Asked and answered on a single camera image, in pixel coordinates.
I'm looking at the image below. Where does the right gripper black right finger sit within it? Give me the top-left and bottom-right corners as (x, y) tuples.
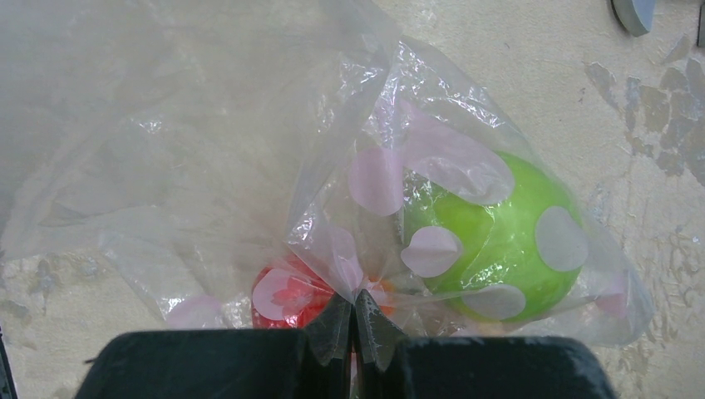
(354, 290), (617, 398)

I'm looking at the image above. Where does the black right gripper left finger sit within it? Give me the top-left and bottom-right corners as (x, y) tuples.
(76, 295), (353, 398)

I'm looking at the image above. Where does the red fake fruit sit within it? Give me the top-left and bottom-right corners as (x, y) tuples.
(251, 254), (334, 328)

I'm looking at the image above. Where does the clear zip top bag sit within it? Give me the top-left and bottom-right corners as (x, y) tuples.
(1, 1), (654, 346)

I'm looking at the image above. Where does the green orange fake mango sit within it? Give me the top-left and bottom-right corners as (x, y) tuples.
(363, 278), (395, 317)

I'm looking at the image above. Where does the black mounting base rail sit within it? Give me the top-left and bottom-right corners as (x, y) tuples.
(0, 337), (17, 399)

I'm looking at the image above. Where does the red handled adjustable wrench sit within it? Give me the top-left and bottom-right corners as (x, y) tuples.
(609, 0), (705, 48)

